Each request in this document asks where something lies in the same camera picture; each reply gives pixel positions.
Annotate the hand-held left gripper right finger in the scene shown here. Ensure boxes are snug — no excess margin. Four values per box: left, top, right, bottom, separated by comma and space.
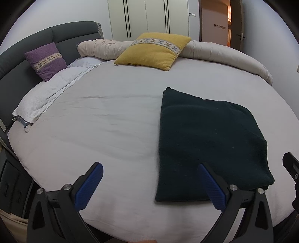
197, 163, 274, 243

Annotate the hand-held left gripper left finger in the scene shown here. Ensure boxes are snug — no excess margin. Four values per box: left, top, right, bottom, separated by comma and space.
26, 162, 110, 243

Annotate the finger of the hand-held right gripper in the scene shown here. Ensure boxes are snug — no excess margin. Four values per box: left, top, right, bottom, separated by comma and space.
292, 187, 299, 211
282, 152, 299, 185

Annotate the dark green knitted sweater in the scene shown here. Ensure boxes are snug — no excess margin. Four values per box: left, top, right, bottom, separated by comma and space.
155, 87, 275, 203

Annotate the bed with white sheet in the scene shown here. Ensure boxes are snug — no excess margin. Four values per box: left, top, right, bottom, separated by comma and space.
7, 55, 296, 242

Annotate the dark nightstand with drawers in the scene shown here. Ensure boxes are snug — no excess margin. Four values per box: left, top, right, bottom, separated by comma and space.
0, 150, 36, 220

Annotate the white folded blanket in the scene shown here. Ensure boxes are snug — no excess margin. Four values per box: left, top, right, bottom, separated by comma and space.
12, 57, 106, 134

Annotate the beige rolled duvet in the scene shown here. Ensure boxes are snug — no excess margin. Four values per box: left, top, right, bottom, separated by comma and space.
77, 39, 273, 86

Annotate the purple patterned pillow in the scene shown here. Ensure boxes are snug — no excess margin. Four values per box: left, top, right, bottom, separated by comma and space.
24, 42, 68, 82

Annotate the yellow patterned pillow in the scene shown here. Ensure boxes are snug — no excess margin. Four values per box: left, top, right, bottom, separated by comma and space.
114, 32, 192, 71

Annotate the brown wooden door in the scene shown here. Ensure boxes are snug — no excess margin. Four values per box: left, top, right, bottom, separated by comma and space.
230, 0, 245, 50

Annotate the dark grey headboard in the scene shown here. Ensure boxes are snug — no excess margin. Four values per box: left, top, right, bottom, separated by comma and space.
0, 21, 104, 132

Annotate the white wardrobe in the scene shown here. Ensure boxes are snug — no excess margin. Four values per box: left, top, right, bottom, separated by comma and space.
107, 0, 189, 41

